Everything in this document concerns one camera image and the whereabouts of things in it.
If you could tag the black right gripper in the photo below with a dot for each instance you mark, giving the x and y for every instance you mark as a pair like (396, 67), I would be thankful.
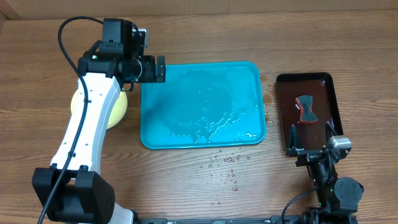
(310, 157)

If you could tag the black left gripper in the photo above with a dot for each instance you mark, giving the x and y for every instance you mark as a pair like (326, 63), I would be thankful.
(147, 65)

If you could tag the red black sponge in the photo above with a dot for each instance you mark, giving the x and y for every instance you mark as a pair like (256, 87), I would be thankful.
(304, 104)

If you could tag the yellow-green plate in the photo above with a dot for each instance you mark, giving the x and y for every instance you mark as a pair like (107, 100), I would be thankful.
(119, 105)

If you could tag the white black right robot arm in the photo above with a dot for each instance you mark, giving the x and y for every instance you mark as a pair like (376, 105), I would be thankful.
(338, 197)

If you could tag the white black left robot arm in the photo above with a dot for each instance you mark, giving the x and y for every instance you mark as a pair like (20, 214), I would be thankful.
(71, 189)

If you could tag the teal plastic tray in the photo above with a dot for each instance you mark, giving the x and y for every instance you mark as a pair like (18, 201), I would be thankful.
(203, 105)

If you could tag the black water tray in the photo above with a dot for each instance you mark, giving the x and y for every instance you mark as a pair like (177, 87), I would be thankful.
(290, 86)

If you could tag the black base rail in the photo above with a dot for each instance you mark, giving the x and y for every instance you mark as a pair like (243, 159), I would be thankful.
(275, 219)

